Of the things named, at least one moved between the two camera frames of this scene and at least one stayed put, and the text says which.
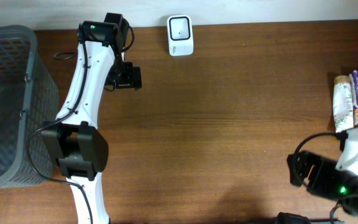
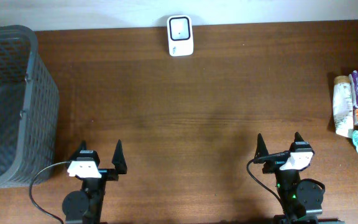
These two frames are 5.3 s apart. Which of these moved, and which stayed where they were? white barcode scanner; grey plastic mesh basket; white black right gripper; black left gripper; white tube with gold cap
Moved: white black right gripper; black left gripper
Stayed: white tube with gold cap; grey plastic mesh basket; white barcode scanner
